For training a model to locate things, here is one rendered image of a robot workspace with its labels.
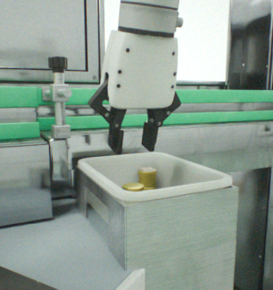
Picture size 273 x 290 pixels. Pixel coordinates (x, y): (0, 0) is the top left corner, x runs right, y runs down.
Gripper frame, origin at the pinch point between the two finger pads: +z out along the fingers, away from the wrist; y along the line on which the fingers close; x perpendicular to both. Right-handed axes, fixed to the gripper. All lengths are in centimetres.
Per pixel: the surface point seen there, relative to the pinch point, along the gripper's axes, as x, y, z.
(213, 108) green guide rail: -18.2, -30.7, 1.5
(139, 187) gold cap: 3.1, -0.4, 6.8
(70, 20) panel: -40.0, -0.2, -14.3
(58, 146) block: -6.3, 9.7, 3.4
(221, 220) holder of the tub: 13.5, -7.7, 6.8
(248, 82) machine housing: -39, -62, -1
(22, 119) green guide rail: -9.6, 14.6, -0.2
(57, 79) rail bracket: -8.8, 9.5, -6.8
